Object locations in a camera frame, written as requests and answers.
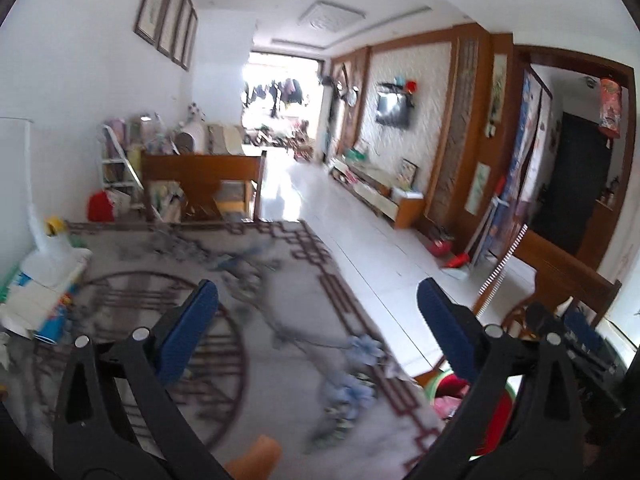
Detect wall television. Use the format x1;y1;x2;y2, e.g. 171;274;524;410
375;92;413;130

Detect printed door curtain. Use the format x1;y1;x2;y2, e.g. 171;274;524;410
487;67;551;261

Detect red dustpan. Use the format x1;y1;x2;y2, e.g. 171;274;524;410
442;252;472;281

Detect white shelf rack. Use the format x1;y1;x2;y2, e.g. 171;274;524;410
100;117;168;211

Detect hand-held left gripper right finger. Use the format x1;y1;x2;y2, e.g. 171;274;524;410
405;276;588;480

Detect red bin green rim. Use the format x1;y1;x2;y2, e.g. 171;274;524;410
420;367;516;456

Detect dark door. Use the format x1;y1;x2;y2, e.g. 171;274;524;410
530;112;613;256

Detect red hanging decoration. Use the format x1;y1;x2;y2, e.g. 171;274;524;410
598;77;623;138

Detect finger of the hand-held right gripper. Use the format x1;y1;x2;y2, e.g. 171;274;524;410
524;301;568;343
564;310;608;356

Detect stack of books and papers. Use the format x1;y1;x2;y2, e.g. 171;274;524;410
0;260;88;343

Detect wall shelf with ornaments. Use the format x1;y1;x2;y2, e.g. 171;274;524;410
377;79;418;96

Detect white mop red handle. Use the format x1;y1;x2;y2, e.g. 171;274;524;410
467;175;506;261

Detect wooden television cabinet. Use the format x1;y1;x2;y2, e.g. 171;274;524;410
327;157;426;231

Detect tall framed flower painting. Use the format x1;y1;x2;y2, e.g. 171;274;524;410
487;52;508;128

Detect white beaded cord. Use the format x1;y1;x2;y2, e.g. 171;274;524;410
477;223;529;318

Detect carved wooden chair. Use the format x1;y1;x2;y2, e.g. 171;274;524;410
472;230;623;356

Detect hanging clothes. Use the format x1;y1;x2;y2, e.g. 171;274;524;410
244;77;306;118

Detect framed wall picture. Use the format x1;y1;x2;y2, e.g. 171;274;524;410
182;7;199;71
172;0;196;66
135;0;178;43
157;0;188;56

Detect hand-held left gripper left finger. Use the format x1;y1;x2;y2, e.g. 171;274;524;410
52;279;236;480

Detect red bag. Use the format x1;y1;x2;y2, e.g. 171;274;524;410
87;191;121;222

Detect short framed flower painting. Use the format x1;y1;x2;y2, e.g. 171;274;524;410
465;161;492;217

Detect square ceiling light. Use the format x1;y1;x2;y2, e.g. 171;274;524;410
299;0;365;36

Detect white standing air conditioner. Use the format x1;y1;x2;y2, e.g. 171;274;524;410
320;82;335;161

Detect person's left hand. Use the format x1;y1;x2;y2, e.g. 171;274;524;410
224;435;282;480

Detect white lamp base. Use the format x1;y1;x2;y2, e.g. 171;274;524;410
20;205;93;288

